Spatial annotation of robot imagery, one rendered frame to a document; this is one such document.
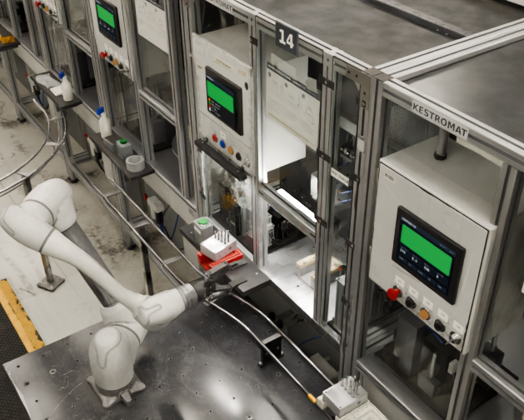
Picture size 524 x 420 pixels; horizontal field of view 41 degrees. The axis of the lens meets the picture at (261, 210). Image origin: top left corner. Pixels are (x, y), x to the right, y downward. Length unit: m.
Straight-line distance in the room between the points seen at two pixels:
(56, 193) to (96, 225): 2.30
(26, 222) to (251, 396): 1.09
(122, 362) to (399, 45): 1.52
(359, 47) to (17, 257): 3.11
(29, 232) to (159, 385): 0.83
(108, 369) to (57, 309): 1.62
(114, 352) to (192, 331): 0.49
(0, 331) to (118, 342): 1.65
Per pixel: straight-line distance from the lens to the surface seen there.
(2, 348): 4.21
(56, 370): 3.07
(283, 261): 3.08
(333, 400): 2.53
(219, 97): 2.77
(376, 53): 2.24
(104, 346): 2.74
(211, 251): 2.98
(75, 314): 4.30
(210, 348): 3.04
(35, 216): 2.58
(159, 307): 2.54
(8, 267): 4.76
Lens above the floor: 2.89
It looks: 36 degrees down
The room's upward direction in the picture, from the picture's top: 1 degrees counter-clockwise
